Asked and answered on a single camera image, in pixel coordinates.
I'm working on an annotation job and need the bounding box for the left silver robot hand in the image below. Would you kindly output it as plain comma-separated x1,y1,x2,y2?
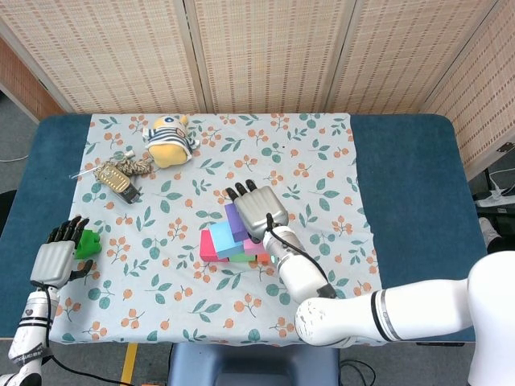
30,216,94,289

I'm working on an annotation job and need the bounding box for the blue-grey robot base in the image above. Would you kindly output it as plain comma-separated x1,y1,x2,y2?
167,343,341,386

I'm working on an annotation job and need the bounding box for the blue foam cube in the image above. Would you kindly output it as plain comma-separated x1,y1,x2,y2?
208,220,245,260

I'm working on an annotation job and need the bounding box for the green tin can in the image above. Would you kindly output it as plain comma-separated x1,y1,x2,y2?
97,166,142,205

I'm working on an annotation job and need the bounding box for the purple foam cube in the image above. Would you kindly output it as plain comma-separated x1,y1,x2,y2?
224,203,249,243

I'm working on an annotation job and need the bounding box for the green toy building block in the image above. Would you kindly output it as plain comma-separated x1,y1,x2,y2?
74,229,102,260

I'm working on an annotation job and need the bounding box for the red foam cube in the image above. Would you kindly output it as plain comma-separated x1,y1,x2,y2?
200,229,230,263

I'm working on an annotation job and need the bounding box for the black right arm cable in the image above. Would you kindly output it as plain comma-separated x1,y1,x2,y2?
265,212,338,299

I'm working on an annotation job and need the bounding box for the yellow striped plush toy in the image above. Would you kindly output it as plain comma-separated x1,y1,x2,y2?
142,114,201,169

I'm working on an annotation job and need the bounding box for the pink foam cube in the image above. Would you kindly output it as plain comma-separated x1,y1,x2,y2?
243,237,266,257

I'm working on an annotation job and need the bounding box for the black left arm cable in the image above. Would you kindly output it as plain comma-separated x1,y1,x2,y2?
38,283,140,386

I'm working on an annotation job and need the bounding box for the woven folding screen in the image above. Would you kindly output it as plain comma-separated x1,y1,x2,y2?
0,0,515,178

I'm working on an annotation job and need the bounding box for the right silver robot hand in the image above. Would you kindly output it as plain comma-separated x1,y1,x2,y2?
225,179,290,244

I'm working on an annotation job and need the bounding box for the floral print tablecloth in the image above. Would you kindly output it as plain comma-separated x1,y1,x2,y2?
42,113,393,347

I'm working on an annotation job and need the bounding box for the white shoe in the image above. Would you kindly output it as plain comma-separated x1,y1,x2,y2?
478,216,500,247

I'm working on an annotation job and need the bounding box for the braided rope toy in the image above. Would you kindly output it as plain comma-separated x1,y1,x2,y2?
94,156,156,178

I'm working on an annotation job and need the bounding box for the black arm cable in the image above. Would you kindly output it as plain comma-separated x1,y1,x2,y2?
265,212,338,299
38,283,140,386

